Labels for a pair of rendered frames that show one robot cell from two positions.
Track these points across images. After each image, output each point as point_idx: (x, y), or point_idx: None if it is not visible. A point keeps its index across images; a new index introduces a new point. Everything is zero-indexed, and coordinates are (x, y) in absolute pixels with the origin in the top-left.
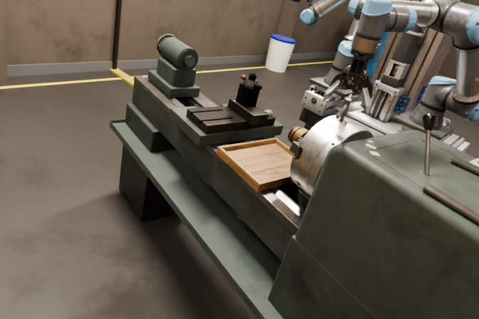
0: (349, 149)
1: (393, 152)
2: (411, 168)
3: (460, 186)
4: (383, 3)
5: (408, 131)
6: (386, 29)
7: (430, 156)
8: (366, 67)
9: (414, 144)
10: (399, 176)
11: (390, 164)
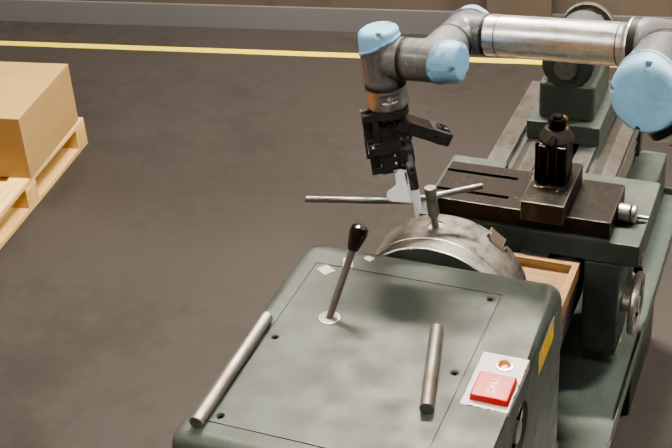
0: (306, 252)
1: (364, 282)
2: (330, 303)
3: (343, 349)
4: (360, 38)
5: (516, 279)
6: (393, 77)
7: (423, 313)
8: (409, 134)
9: (446, 293)
10: (279, 299)
11: (309, 287)
